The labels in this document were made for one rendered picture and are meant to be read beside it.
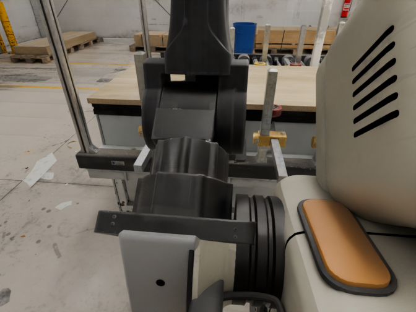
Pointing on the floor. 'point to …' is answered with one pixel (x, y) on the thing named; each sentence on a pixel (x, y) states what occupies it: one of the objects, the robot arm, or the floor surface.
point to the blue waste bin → (244, 37)
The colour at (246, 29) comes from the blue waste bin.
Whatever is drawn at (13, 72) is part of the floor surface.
